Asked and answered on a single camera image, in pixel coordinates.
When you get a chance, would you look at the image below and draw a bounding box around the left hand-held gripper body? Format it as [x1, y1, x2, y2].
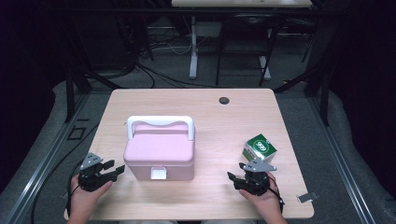
[78, 152, 109, 192]

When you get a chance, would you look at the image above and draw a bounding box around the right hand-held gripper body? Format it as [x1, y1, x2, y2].
[234, 159, 277, 197]

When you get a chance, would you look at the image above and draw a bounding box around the green and white carton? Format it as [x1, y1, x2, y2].
[242, 133, 278, 163]

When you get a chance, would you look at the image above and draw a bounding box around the pink storage box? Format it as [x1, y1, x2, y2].
[123, 115, 196, 182]

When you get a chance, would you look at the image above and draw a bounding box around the person's left hand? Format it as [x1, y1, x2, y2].
[69, 175, 114, 208]

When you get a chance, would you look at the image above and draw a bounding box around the person's right hand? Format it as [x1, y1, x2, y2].
[238, 173, 283, 216]

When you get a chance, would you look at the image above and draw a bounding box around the black metal stand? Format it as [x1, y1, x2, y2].
[274, 60, 332, 127]
[64, 66, 125, 124]

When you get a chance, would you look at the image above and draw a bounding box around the white desk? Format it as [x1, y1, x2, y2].
[171, 0, 313, 80]

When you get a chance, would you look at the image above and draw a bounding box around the black chair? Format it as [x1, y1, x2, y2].
[215, 13, 284, 88]

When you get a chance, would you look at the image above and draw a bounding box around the right hand-held gripper cable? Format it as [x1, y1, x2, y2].
[267, 179, 286, 215]

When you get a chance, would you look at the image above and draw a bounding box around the hand-held gripper cable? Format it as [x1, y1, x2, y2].
[30, 122, 101, 224]
[267, 179, 286, 215]

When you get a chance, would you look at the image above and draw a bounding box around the left hand-held gripper cable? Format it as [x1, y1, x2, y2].
[30, 122, 101, 224]

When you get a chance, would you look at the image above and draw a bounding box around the metal table bracket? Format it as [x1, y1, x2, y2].
[296, 191, 320, 203]

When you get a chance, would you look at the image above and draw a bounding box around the bundle of floor cables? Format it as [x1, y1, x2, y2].
[134, 60, 219, 90]

